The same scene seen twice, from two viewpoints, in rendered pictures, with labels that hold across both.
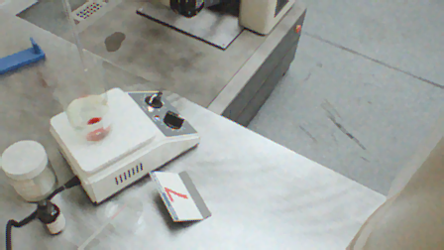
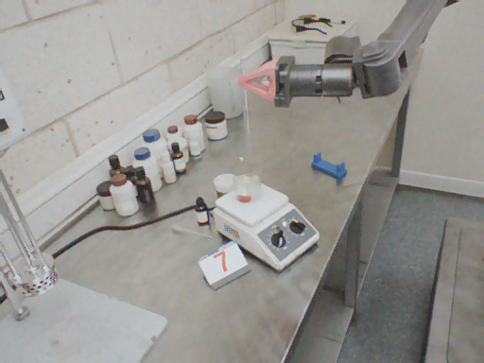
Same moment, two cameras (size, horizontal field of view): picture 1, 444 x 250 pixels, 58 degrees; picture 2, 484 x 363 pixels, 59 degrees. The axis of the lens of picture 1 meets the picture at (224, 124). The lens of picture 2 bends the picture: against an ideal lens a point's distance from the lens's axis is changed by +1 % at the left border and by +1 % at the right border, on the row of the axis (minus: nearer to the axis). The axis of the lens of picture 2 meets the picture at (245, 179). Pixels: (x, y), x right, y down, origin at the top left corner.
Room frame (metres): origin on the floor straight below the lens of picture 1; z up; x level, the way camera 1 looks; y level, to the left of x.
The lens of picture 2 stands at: (0.40, -0.57, 1.38)
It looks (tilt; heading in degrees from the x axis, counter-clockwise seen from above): 33 degrees down; 93
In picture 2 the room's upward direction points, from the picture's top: 6 degrees counter-clockwise
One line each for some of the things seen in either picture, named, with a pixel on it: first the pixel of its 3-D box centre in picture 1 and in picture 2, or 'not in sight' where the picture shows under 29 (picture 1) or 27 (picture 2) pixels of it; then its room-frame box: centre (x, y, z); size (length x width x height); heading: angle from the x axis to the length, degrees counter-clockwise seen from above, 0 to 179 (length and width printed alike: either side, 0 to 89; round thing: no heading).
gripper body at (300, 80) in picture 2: not in sight; (302, 80); (0.48, 0.16, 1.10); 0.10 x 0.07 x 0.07; 77
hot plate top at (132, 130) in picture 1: (103, 127); (251, 200); (0.37, 0.18, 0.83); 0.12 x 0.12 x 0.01; 43
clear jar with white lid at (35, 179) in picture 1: (31, 172); (227, 193); (0.31, 0.28, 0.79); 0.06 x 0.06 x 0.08
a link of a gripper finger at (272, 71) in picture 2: not in sight; (264, 78); (0.41, 0.19, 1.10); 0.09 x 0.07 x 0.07; 167
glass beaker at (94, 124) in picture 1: (86, 111); (246, 181); (0.36, 0.19, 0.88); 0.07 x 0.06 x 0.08; 111
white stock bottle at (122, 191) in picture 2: not in sight; (123, 194); (0.05, 0.29, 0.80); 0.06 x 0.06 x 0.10
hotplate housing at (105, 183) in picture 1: (122, 137); (261, 221); (0.39, 0.16, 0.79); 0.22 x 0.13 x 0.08; 133
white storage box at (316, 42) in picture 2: not in sight; (314, 42); (0.67, 1.39, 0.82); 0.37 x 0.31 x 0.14; 61
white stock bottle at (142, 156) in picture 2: not in sight; (146, 169); (0.09, 0.40, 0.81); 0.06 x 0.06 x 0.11
